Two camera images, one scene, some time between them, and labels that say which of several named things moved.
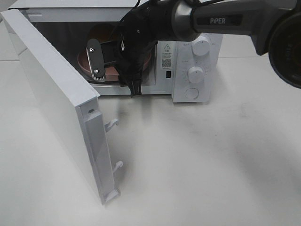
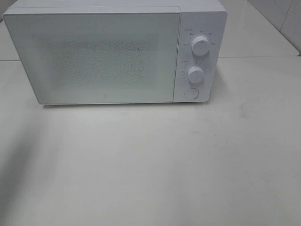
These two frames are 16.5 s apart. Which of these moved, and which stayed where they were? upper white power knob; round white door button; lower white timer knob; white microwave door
Moved: white microwave door
Stayed: lower white timer knob; round white door button; upper white power knob
